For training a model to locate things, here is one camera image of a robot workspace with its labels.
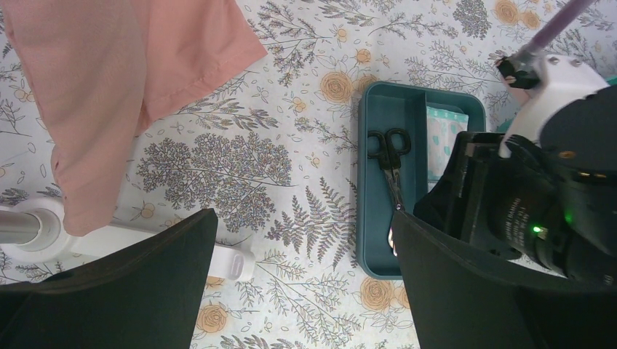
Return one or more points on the pink hanging cloth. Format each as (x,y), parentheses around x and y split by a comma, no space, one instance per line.
(102,72)

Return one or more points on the white rack foot front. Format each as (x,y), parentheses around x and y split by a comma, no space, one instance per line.
(187,244)

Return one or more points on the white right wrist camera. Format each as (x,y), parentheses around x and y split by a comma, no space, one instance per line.
(553,82)

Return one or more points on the dark teal divided tray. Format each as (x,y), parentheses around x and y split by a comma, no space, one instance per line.
(383,106)

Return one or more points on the white clothes rack pole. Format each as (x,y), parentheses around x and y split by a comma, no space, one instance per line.
(33,232)

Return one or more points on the black handled scissors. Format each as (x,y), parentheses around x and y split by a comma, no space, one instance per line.
(392,145)

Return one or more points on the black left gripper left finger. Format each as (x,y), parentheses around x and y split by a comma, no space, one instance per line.
(117,302)

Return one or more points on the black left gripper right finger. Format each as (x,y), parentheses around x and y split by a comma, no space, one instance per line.
(461,297)

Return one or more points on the floral table cloth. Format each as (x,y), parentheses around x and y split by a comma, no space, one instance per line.
(274,152)

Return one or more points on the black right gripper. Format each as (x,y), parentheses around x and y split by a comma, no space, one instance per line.
(553,200)

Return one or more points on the teal band-aid pack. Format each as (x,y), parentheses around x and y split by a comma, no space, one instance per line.
(442,129)

